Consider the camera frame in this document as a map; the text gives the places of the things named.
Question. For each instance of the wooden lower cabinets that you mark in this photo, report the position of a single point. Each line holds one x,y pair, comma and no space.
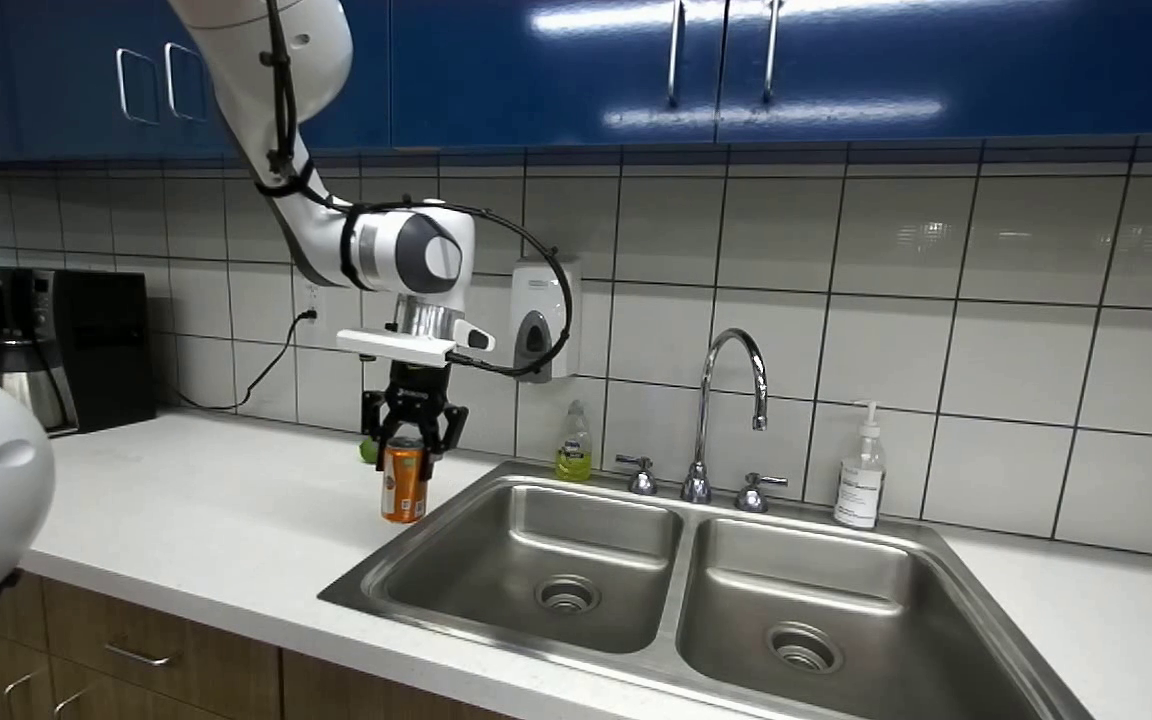
200,667

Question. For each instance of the black silver coffee machine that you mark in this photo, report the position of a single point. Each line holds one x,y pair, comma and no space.
97,345

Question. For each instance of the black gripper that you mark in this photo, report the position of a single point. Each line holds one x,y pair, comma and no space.
419,392

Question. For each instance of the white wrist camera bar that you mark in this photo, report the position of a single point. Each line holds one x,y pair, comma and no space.
401,345

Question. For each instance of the stainless steel double sink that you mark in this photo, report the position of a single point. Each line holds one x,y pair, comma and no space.
629,584

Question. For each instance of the orange soda can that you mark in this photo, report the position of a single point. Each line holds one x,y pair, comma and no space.
405,486

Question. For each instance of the chrome gooseneck faucet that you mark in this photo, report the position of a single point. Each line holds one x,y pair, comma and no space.
707,402

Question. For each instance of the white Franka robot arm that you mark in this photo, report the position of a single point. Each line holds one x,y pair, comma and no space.
258,82

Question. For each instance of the green lime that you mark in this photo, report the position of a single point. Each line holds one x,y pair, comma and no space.
369,455

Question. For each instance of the green dish soap bottle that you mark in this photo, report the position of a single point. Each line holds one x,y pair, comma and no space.
574,462

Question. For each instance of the white wall power outlet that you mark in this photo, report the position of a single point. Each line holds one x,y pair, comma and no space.
308,320

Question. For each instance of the white wall soap dispenser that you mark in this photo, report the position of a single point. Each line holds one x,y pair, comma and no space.
539,320

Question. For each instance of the clear pump soap bottle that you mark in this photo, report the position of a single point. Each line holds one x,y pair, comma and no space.
859,486

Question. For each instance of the blue upper cabinets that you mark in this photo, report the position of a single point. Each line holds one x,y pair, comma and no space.
539,82

